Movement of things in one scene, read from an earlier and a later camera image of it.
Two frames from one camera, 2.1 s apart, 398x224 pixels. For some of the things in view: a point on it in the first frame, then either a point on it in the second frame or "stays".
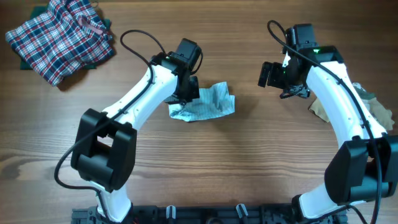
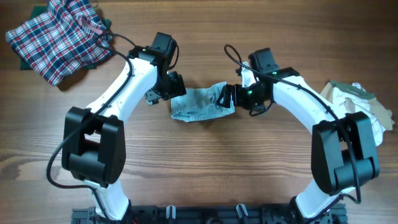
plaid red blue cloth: (71, 35) stays
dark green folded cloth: (38, 10) stays
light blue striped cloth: (214, 101) stays
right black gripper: (295, 91) -> (232, 95)
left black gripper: (193, 93) -> (178, 88)
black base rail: (204, 214) stays
